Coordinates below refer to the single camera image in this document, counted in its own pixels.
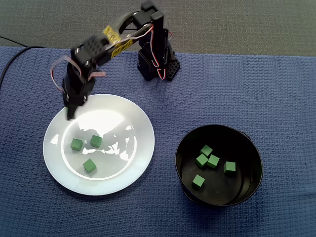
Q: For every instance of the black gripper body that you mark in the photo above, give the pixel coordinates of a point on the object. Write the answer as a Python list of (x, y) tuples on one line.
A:
[(73, 99)]

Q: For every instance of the blue waffle cloth mat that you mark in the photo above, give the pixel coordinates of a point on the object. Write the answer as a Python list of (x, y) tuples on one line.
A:
[(284, 111)]

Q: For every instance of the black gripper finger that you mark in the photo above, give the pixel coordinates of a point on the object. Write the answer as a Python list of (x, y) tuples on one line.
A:
[(68, 113), (74, 111)]

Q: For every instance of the white round plate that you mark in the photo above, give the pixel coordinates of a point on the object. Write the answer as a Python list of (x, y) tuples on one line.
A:
[(103, 182)]

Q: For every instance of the black round container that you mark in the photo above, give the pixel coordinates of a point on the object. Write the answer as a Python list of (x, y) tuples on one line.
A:
[(222, 195)]

